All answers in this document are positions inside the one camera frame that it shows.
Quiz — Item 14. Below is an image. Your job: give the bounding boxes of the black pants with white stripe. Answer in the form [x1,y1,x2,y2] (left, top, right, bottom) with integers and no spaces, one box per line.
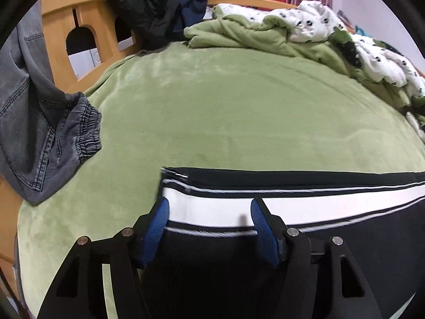
[103,166,425,319]

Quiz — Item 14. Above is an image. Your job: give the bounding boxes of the green white printed quilt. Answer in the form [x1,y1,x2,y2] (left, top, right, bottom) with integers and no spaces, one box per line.
[183,0,425,130]

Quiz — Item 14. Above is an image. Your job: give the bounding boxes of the green bed sheet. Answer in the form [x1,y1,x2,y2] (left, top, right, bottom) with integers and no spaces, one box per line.
[15,38,425,319]

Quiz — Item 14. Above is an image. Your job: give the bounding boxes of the grey denim pants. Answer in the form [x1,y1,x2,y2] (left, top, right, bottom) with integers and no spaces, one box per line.
[0,5,102,205]

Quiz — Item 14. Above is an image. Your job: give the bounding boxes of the wooden bed frame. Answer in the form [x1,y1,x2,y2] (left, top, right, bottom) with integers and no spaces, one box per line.
[0,0,299,306]

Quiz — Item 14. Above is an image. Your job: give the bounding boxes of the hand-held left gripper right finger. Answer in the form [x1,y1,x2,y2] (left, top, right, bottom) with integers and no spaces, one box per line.
[250,197,382,319]

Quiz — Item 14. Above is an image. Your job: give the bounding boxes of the navy blue garment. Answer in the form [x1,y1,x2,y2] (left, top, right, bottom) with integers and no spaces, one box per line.
[168,0,208,27]

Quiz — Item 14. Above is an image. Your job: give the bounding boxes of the black jacket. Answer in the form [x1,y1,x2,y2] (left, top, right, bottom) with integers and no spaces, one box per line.
[84,0,186,50]

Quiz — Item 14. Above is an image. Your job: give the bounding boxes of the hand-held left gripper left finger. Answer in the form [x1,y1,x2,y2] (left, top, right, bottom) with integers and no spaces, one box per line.
[37,197,171,319]

